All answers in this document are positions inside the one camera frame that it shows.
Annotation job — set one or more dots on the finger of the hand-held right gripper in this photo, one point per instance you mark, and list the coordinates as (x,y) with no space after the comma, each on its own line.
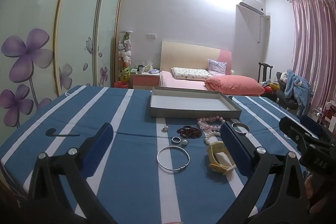
(312,124)
(291,128)

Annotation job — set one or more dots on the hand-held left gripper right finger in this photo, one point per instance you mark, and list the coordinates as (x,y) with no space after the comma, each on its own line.
(235,148)

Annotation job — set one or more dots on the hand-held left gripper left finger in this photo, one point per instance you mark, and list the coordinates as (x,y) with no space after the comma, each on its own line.
(101,144)

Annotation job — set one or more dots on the wide silver cuff bangle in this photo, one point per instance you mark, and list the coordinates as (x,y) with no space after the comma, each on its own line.
(233,126)

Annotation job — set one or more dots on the yellow wrist watch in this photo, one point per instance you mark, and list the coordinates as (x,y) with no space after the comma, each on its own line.
(218,167)

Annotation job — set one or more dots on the pearl earring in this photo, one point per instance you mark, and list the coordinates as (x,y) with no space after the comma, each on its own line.
(165,129)
(185,143)

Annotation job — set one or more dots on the thin silver bangle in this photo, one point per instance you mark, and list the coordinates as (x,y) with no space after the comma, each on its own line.
(158,158)

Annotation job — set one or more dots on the grey cardboard tray box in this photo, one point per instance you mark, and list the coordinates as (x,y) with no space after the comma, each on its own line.
(189,103)

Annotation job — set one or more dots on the person's right hand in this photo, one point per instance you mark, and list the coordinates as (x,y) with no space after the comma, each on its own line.
(311,186)

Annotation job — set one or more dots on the red and white box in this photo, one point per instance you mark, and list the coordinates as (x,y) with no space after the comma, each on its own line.
(331,113)

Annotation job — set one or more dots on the grey chair with plush toy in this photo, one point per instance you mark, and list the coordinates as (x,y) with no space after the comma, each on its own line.
(282,92)

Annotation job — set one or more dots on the blue striped tablecloth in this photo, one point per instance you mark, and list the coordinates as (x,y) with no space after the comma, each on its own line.
(126,113)

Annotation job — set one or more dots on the blue fleece garment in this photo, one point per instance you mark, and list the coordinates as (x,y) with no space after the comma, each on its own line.
(298,87)

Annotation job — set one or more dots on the colourful toys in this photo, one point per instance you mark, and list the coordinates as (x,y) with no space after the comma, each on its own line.
(270,88)

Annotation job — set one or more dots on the red basket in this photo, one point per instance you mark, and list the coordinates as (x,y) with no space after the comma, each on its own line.
(121,84)

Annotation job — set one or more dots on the pink duvet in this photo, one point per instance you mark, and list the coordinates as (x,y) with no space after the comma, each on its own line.
(233,85)

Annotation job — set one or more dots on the dark wooden chair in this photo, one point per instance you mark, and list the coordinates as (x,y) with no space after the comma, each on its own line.
(264,70)

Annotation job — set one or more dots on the yellow plush toy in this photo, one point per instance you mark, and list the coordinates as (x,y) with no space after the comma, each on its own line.
(124,74)

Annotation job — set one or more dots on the pink nightstand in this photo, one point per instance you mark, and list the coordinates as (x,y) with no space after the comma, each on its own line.
(145,81)

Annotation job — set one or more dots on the pink curtain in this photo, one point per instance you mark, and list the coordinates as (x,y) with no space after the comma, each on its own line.
(315,43)

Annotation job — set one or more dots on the purple pillow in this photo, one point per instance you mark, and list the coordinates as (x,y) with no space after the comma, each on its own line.
(217,66)

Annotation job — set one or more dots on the bed with pink sheet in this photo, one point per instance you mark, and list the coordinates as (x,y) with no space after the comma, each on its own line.
(181,83)

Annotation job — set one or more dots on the white mug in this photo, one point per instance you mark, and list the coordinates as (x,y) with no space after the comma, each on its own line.
(141,69)

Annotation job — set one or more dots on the white patterned pillow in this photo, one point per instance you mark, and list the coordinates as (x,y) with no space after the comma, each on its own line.
(190,73)

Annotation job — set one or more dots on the purple cloth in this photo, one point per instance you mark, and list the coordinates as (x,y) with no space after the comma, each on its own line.
(154,71)

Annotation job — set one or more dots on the tissue box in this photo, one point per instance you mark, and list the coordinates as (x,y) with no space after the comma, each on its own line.
(149,66)

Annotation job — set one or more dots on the clear tube of plush toys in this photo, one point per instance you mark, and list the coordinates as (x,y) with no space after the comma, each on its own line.
(125,53)

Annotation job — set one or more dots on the cream and pink headboard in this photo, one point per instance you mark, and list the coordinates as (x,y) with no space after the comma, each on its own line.
(189,54)

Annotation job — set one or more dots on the white air conditioner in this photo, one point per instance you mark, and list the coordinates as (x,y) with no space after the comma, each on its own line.
(250,5)

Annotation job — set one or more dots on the flower printed sliding wardrobe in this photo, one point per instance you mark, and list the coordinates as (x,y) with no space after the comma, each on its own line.
(39,16)

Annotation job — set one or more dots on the wall light switch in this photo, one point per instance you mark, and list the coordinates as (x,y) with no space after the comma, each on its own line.
(152,35)

